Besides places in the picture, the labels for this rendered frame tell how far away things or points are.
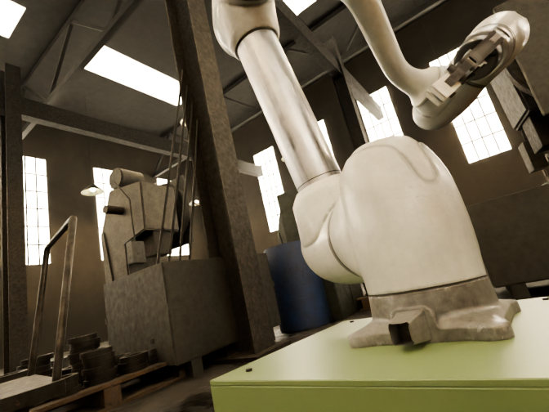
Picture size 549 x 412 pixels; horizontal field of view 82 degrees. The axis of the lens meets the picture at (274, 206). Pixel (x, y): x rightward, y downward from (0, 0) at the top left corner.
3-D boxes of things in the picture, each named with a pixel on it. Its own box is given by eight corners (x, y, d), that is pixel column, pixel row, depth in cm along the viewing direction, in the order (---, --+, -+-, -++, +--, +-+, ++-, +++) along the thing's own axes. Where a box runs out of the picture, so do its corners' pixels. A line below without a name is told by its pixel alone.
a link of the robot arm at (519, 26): (535, 38, 59) (480, 95, 70) (550, 21, 68) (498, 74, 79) (486, 7, 62) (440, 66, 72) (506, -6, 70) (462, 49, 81)
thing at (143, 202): (92, 364, 437) (78, 174, 505) (163, 341, 542) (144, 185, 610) (162, 355, 372) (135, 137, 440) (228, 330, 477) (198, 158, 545)
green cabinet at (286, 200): (305, 324, 345) (275, 195, 381) (333, 312, 402) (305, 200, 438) (345, 320, 320) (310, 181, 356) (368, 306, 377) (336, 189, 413)
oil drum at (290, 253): (343, 315, 347) (322, 237, 369) (318, 329, 299) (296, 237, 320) (298, 322, 379) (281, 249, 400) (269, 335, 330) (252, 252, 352)
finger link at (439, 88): (458, 87, 52) (461, 83, 51) (443, 101, 48) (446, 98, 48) (444, 75, 52) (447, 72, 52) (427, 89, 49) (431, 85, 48)
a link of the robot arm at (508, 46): (489, 12, 62) (480, 19, 58) (528, 42, 60) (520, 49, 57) (453, 53, 69) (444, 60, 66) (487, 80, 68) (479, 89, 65)
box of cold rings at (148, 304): (220, 342, 359) (207, 266, 379) (285, 335, 307) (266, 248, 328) (110, 385, 261) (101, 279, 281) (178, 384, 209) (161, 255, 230)
